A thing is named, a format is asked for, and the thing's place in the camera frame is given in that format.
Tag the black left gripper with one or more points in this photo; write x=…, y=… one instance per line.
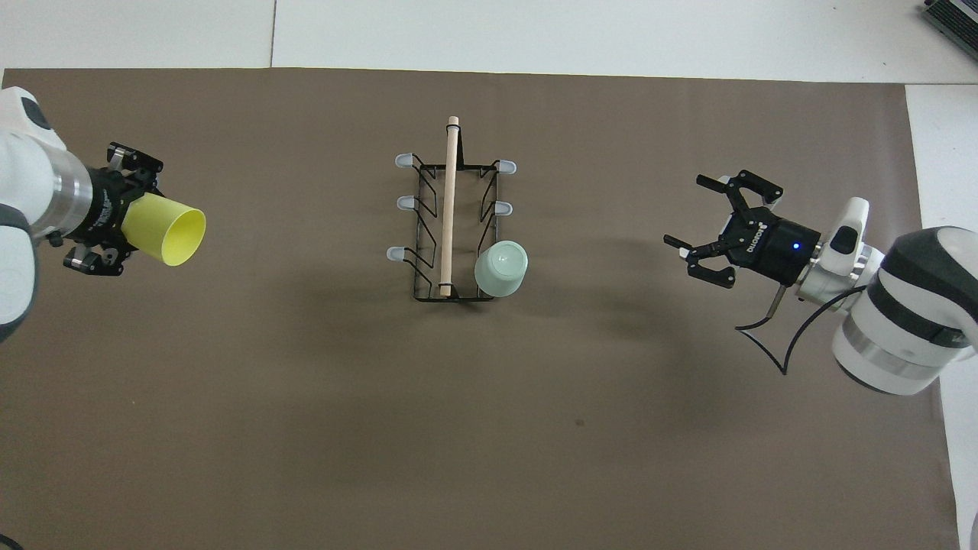
x=103, y=210

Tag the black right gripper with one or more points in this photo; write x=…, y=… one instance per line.
x=772, y=246

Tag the yellow plastic cup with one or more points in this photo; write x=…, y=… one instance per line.
x=164, y=229

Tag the pale green plastic cup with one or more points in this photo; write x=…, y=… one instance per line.
x=501, y=269

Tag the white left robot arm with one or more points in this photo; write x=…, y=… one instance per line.
x=23, y=176

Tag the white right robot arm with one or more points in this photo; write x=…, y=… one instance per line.
x=901, y=321

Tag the dark grey ribbed device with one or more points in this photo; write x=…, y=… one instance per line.
x=955, y=15

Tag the brown table mat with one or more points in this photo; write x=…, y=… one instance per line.
x=382, y=420

